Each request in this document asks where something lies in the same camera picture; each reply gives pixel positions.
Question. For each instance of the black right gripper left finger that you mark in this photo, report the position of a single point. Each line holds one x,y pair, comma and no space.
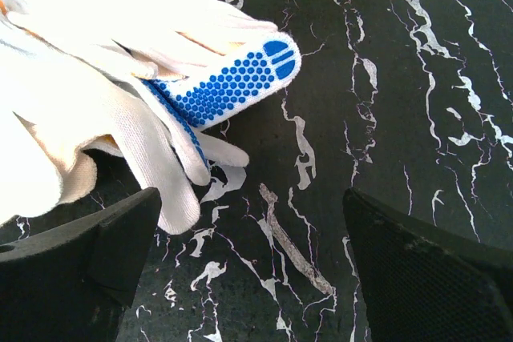
74,282

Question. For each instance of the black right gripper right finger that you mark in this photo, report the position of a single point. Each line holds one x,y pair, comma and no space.
421,283

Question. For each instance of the blue dotted white glove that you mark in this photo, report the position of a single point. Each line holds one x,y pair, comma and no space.
55,107
230,85

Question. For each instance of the white glove orange cuff top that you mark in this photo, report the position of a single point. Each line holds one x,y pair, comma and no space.
169,38

